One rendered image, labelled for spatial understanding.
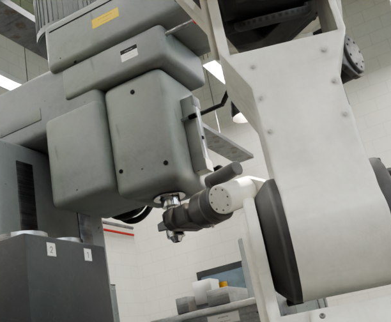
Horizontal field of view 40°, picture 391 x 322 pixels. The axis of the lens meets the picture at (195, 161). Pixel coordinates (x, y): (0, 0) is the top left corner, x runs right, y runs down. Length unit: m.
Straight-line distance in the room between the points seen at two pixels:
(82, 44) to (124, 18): 0.15
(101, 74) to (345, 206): 1.02
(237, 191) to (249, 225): 0.61
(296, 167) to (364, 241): 0.11
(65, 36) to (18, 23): 2.96
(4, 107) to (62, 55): 0.26
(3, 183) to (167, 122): 0.46
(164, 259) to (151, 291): 0.56
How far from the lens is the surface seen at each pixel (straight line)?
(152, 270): 9.08
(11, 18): 4.52
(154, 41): 1.44
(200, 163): 1.37
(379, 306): 0.60
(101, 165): 1.41
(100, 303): 1.00
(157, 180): 1.33
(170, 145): 1.34
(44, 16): 1.77
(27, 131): 1.63
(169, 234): 1.38
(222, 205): 1.19
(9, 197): 1.51
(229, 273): 8.37
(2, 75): 6.64
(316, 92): 0.65
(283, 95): 0.65
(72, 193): 1.45
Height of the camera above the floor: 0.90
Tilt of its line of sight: 20 degrees up
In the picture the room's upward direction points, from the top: 11 degrees counter-clockwise
